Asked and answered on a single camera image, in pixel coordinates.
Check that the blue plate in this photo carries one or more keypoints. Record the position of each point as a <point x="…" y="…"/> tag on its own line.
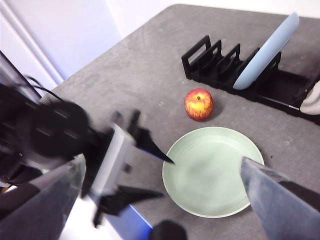
<point x="265" y="52"/>

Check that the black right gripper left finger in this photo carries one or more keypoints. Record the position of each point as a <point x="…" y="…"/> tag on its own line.
<point x="37" y="215"/>

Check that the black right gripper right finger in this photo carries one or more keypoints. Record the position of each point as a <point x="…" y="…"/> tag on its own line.
<point x="287" y="207"/>

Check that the red yellow apple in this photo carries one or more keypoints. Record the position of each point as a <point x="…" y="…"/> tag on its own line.
<point x="198" y="105"/>

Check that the black plate rack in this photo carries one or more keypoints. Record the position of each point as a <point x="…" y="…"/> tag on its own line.
<point x="275" y="85"/>

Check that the green plate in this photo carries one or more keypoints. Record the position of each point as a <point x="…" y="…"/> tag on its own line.
<point x="207" y="175"/>

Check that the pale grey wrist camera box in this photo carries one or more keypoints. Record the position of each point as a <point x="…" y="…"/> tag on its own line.
<point x="112" y="160"/>

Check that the white plate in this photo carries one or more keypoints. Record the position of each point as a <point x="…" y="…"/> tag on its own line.
<point x="312" y="102"/>

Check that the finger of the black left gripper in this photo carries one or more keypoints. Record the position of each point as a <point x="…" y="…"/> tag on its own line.
<point x="147" y="142"/>
<point x="130" y="196"/>

